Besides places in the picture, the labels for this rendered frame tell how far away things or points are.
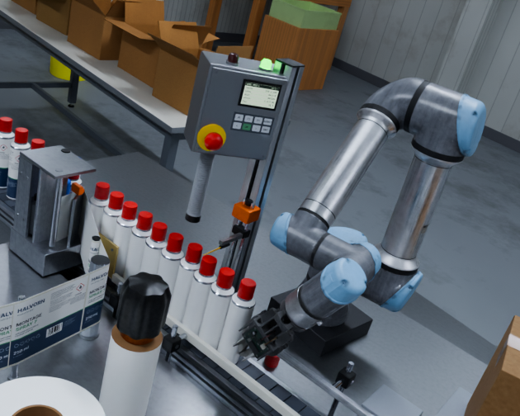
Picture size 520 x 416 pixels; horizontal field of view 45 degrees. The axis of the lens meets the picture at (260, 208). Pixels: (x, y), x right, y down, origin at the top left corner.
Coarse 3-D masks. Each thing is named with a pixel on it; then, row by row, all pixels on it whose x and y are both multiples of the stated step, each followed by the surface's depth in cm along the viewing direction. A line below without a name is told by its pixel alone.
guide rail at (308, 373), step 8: (280, 352) 130; (288, 360) 129; (296, 360) 129; (296, 368) 128; (304, 368) 127; (312, 376) 126; (320, 384) 125; (328, 384) 125; (328, 392) 124; (336, 392) 123; (344, 400) 122; (352, 400) 122; (352, 408) 122; (360, 408) 121
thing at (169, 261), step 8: (168, 240) 137; (176, 240) 136; (168, 248) 137; (176, 248) 137; (160, 256) 139; (168, 256) 137; (176, 256) 137; (160, 264) 139; (168, 264) 137; (176, 264) 138; (160, 272) 139; (168, 272) 138; (176, 272) 139; (168, 280) 139
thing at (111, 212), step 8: (112, 192) 147; (120, 192) 148; (112, 200) 146; (120, 200) 147; (104, 208) 149; (112, 208) 147; (120, 208) 148; (104, 216) 148; (112, 216) 147; (104, 224) 149; (112, 224) 148; (104, 232) 149; (112, 232) 149; (112, 240) 150
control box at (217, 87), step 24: (216, 72) 121; (240, 72) 122; (264, 72) 125; (192, 96) 131; (216, 96) 123; (192, 120) 129; (216, 120) 126; (192, 144) 128; (240, 144) 130; (264, 144) 132
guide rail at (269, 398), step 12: (120, 276) 148; (168, 324) 139; (180, 324) 137; (192, 336) 135; (204, 348) 133; (216, 360) 132; (228, 360) 131; (228, 372) 130; (240, 372) 129; (252, 384) 127; (264, 396) 125; (276, 396) 125; (276, 408) 124; (288, 408) 123
